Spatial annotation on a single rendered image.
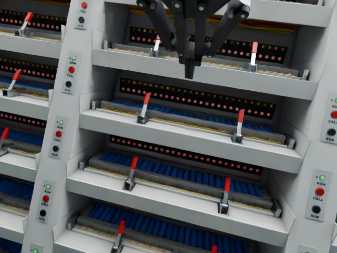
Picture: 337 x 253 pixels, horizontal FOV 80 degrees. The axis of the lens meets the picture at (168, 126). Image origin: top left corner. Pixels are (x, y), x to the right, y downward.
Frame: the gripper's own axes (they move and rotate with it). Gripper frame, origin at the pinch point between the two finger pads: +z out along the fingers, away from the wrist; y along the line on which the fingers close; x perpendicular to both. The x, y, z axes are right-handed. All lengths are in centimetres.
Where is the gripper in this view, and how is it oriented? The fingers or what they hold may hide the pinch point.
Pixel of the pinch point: (190, 61)
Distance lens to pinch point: 36.7
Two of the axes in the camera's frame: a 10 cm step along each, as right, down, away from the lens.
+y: 9.7, 1.9, -1.4
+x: 2.2, -9.5, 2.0
